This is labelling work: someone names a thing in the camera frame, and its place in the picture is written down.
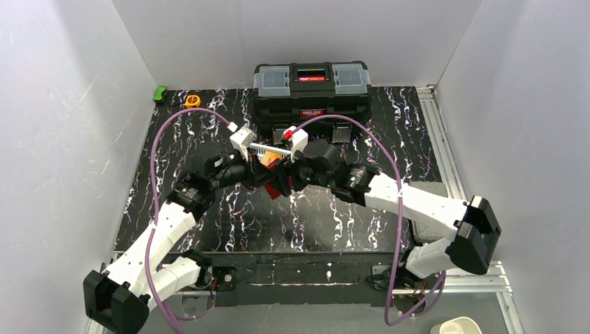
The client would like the red leather card holder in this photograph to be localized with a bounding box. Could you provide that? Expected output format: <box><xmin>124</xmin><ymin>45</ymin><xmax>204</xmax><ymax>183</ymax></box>
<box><xmin>264</xmin><ymin>182</ymin><xmax>282</xmax><ymax>200</ymax></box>

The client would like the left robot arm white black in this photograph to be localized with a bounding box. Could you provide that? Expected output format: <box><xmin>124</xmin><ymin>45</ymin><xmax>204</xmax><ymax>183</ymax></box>
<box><xmin>83</xmin><ymin>143</ymin><xmax>289</xmax><ymax>333</ymax></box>

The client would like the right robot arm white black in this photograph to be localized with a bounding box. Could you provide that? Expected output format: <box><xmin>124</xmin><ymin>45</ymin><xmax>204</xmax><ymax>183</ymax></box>
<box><xmin>269</xmin><ymin>140</ymin><xmax>502</xmax><ymax>278</ymax></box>

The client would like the white plastic basket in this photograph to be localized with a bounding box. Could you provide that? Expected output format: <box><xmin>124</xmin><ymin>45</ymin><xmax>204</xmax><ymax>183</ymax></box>
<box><xmin>249</xmin><ymin>143</ymin><xmax>291</xmax><ymax>166</ymax></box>

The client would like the black plastic toolbox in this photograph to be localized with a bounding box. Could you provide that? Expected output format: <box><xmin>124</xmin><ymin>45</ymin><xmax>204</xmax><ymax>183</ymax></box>
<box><xmin>248</xmin><ymin>61</ymin><xmax>374</xmax><ymax>144</ymax></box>

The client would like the orange tape measure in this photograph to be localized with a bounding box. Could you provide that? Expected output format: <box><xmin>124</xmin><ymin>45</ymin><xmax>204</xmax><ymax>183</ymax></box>
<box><xmin>184</xmin><ymin>95</ymin><xmax>201</xmax><ymax>109</ymax></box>

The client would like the green small object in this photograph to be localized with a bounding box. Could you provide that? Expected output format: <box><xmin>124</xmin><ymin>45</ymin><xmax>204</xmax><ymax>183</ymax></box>
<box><xmin>152</xmin><ymin>86</ymin><xmax>168</xmax><ymax>104</ymax></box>

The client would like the white cup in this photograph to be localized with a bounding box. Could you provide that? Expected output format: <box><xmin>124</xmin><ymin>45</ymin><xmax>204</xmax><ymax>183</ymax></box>
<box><xmin>429</xmin><ymin>317</ymin><xmax>482</xmax><ymax>334</ymax></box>

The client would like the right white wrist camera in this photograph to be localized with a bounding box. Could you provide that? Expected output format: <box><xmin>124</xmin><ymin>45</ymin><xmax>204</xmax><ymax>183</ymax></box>
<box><xmin>283</xmin><ymin>126</ymin><xmax>308</xmax><ymax>162</ymax></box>

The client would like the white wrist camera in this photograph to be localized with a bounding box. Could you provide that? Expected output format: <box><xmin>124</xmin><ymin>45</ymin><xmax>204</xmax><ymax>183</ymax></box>
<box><xmin>227</xmin><ymin>122</ymin><xmax>257</xmax><ymax>162</ymax></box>
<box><xmin>283</xmin><ymin>126</ymin><xmax>308</xmax><ymax>162</ymax></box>

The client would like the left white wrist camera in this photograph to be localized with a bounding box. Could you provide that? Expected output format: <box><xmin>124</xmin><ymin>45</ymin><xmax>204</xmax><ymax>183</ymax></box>
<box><xmin>227</xmin><ymin>122</ymin><xmax>257</xmax><ymax>162</ymax></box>

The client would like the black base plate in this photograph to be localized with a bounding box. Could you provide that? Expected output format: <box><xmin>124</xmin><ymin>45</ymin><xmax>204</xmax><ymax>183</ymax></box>
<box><xmin>207</xmin><ymin>252</ymin><xmax>393</xmax><ymax>307</ymax></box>

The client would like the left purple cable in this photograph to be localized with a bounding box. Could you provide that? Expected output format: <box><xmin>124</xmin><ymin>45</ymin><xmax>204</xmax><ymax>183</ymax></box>
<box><xmin>144</xmin><ymin>107</ymin><xmax>233</xmax><ymax>334</ymax></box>

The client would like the purple cable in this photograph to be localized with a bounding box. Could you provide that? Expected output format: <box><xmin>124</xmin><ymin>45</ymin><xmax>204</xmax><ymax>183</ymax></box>
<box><xmin>144</xmin><ymin>107</ymin><xmax>233</xmax><ymax>334</ymax></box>
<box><xmin>292</xmin><ymin>114</ymin><xmax>447</xmax><ymax>326</ymax></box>

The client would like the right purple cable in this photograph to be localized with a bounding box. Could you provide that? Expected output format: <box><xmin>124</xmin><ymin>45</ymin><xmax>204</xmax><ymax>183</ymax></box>
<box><xmin>292</xmin><ymin>114</ymin><xmax>447</xmax><ymax>326</ymax></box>

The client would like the aluminium rail frame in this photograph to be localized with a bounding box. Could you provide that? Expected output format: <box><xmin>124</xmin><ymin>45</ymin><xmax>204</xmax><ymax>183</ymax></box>
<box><xmin>87</xmin><ymin>88</ymin><xmax>523</xmax><ymax>333</ymax></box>

